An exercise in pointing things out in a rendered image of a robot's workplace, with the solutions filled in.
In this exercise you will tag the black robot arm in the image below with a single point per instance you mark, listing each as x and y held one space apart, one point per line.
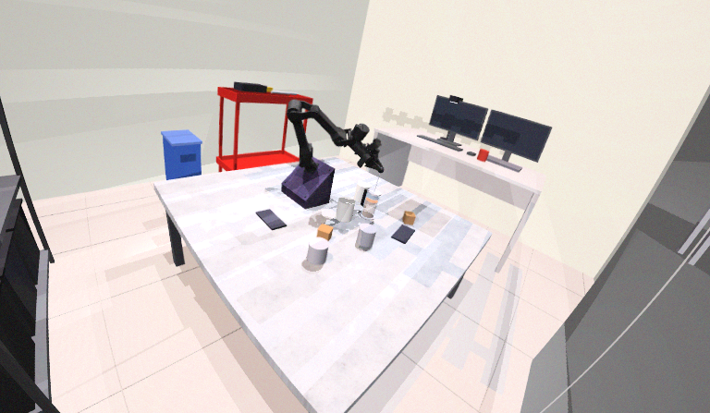
337 135

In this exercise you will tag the orange cube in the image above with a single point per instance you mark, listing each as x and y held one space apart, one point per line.
408 218
325 232

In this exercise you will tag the white cylinder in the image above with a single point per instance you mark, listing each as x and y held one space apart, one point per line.
345 207
361 186

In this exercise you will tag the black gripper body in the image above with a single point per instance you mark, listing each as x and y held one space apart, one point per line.
365 156

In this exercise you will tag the glass french press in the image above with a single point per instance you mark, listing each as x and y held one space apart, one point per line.
369 202

